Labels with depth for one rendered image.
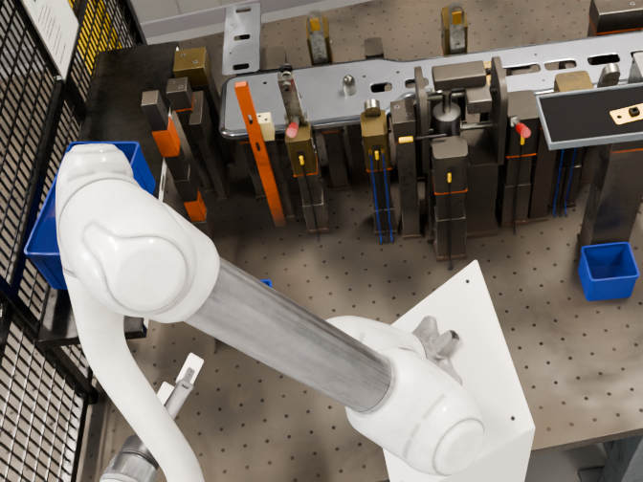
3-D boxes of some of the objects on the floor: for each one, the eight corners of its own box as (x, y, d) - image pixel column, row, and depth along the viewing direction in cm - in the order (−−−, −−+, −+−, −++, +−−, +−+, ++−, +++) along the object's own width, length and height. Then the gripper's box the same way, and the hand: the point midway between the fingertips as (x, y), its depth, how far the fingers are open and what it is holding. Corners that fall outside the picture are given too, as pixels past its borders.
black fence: (216, 178, 318) (68, -229, 195) (181, 753, 200) (-256, 641, 77) (183, 182, 320) (14, -219, 197) (128, 755, 201) (-386, 649, 78)
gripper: (143, 428, 130) (191, 334, 145) (96, 476, 147) (144, 387, 162) (181, 449, 132) (226, 354, 147) (130, 495, 149) (175, 405, 164)
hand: (181, 376), depth 154 cm, fingers open, 13 cm apart
